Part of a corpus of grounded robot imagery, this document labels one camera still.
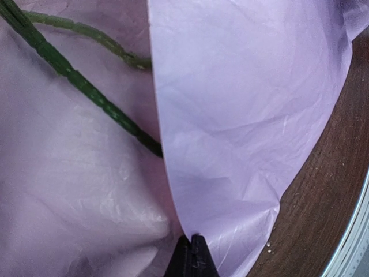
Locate front aluminium rail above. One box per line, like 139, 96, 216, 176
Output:
321, 175, 368, 277

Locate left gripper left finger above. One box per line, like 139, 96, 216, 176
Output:
164, 235, 191, 277

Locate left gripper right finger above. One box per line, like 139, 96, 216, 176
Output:
190, 235, 220, 277

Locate white flower bunch green leaves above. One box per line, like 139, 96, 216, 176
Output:
1, 1, 163, 158

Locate purple pink wrapping paper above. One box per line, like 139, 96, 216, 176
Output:
1, 1, 368, 276

